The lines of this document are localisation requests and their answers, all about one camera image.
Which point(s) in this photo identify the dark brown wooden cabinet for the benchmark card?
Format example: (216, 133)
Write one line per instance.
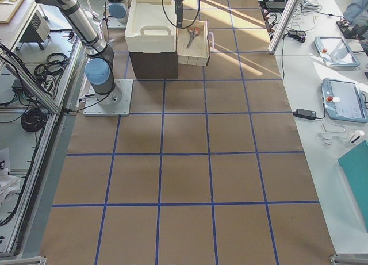
(162, 65)

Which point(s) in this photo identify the orange handled scissors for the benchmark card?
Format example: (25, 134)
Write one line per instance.
(193, 32)

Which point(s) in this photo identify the teach pendant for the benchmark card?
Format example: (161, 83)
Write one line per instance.
(343, 100)
(335, 51)

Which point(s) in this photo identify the clear acrylic stand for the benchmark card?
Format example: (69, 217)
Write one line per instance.
(337, 134)

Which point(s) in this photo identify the grey electronics box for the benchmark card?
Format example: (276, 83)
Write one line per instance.
(37, 31)

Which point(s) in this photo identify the light wooden drawer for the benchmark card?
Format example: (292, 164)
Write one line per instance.
(198, 53)

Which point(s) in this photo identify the wooden board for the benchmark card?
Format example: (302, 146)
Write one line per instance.
(8, 9)

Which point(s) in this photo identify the white plastic tray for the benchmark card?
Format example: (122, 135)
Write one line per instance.
(149, 28)

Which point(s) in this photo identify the aluminium frame post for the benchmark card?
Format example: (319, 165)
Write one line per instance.
(282, 25)

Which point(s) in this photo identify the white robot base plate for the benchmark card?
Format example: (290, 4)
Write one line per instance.
(117, 103)

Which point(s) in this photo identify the lower teach pendant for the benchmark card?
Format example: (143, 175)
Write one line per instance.
(343, 100)

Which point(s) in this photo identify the black power adapter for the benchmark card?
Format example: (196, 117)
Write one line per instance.
(305, 114)

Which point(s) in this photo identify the upper teach pendant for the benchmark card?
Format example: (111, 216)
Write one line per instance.
(335, 51)

